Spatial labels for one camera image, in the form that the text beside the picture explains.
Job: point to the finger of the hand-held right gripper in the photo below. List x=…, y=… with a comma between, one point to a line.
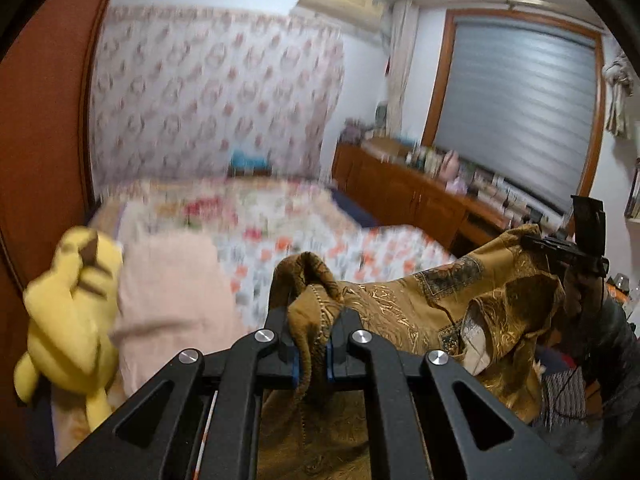
x=542, y=246

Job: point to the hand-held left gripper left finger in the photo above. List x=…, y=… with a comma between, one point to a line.
x=290, y=360

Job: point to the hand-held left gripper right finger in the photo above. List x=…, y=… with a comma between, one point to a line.
x=337, y=360

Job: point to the brown patterned shirt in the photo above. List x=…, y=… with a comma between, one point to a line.
x=400, y=305

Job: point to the pink tissue box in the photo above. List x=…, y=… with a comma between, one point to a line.
x=456, y=187

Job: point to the orange-fruit print sheet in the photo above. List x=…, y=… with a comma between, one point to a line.
x=350, y=255

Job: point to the pink thermos jug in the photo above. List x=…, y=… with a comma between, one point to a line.
x=448, y=165

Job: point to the hanging beige cloth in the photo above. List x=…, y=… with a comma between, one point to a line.
x=617, y=95

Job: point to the grey window blind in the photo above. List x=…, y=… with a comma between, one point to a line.
x=515, y=110

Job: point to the row of small bottles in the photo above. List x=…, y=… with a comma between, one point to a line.
x=422, y=160

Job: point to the wooden cabinet counter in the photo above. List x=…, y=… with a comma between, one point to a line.
x=400, y=190

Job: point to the navy bed sheet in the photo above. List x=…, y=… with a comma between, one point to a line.
x=355, y=207

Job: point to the person's patterned pants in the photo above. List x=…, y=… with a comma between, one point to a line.
x=570, y=400

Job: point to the floral blanket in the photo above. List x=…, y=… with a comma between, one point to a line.
x=225, y=205

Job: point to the open cardboard box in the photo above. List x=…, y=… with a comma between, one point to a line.
x=385, y=147

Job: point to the cardboard box with blue bag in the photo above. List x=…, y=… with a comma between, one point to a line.
x=247, y=162

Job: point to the stack of folded cloths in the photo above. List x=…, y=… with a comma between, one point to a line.
x=355, y=131

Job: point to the yellow plush toy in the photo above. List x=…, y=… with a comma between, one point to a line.
x=70, y=320

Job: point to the beige tied curtain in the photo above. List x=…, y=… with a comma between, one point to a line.
x=398, y=70

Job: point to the brass curtain rod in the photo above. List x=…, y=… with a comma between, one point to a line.
x=522, y=1

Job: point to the circle-patterned sheer curtain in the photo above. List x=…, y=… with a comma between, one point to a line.
x=215, y=100

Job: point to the wooden louvered wardrobe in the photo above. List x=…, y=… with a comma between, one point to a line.
x=45, y=135

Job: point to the beige wall air conditioner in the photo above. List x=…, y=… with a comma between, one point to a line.
x=340, y=0

